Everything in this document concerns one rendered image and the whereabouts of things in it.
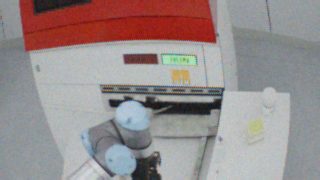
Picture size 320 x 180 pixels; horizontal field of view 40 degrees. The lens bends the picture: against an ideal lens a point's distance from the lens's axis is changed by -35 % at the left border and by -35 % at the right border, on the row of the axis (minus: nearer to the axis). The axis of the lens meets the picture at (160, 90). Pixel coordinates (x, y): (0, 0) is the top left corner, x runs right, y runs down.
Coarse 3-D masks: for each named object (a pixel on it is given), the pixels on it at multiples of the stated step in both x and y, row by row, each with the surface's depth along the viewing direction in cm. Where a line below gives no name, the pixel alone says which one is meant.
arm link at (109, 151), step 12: (96, 144) 144; (108, 144) 140; (120, 144) 141; (96, 156) 138; (108, 156) 136; (120, 156) 135; (132, 156) 137; (84, 168) 137; (96, 168) 137; (108, 168) 137; (120, 168) 136; (132, 168) 137
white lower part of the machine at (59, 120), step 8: (232, 40) 283; (232, 48) 278; (232, 56) 274; (232, 64) 271; (232, 72) 269; (232, 80) 268; (232, 88) 269; (48, 112) 249; (56, 112) 247; (64, 112) 246; (72, 112) 244; (88, 112) 242; (48, 120) 253; (56, 120) 251; (64, 120) 250; (56, 128) 256; (64, 128) 254; (56, 136) 261; (64, 136) 259; (64, 144) 264; (64, 152) 270; (64, 160) 275
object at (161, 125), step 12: (156, 120) 227; (168, 120) 226; (180, 120) 226; (192, 120) 225; (204, 120) 224; (156, 132) 224; (168, 132) 223; (180, 132) 222; (192, 132) 221; (204, 132) 221; (216, 132) 220
